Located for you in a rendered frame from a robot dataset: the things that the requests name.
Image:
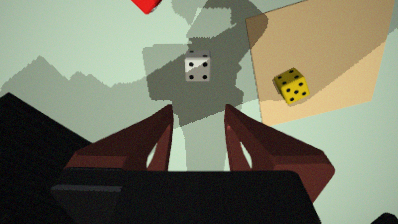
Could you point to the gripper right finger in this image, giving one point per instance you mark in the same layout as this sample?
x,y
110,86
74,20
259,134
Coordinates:
x,y
271,149

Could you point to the white die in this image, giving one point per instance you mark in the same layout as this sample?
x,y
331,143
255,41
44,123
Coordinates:
x,y
198,66

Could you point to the tan mat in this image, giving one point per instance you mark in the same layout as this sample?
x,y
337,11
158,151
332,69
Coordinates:
x,y
337,45

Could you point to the yellow die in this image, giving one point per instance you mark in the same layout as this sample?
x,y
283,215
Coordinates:
x,y
292,86

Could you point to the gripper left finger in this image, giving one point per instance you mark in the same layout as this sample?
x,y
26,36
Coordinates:
x,y
130,147

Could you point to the red die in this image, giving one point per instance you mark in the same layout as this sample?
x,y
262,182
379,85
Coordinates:
x,y
147,6

